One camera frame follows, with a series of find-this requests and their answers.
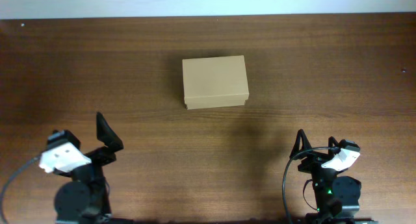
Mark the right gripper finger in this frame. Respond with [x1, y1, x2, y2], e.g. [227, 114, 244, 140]
[289, 129, 312, 160]
[328, 136, 340, 158]

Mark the brown cardboard box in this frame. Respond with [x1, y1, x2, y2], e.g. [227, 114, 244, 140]
[182, 55, 250, 110]

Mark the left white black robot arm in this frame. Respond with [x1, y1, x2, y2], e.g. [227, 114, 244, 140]
[39, 112, 135, 224]

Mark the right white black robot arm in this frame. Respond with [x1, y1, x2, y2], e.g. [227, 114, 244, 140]
[282, 129, 377, 223]

